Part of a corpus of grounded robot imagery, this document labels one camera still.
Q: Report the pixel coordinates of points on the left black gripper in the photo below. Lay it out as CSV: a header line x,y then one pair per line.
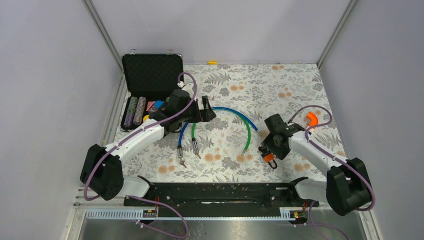
x,y
203,115

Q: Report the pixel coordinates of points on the green cable lock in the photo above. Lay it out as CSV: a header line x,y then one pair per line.
x,y
228,136

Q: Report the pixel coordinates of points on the orange black padlock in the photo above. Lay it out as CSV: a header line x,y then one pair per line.
x,y
269,158

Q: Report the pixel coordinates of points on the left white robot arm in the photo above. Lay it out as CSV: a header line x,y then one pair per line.
x,y
102,172

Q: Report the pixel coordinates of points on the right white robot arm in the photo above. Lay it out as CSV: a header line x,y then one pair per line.
x,y
346,187

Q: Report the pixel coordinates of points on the floral table mat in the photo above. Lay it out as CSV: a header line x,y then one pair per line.
x,y
256,91

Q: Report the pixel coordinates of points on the black poker chip case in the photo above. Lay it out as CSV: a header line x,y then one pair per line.
x,y
150,79

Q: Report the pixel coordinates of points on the orange white blue toy block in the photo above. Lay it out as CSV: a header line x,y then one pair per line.
x,y
312,120

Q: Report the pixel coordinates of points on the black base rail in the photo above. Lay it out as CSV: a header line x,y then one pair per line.
x,y
214,200

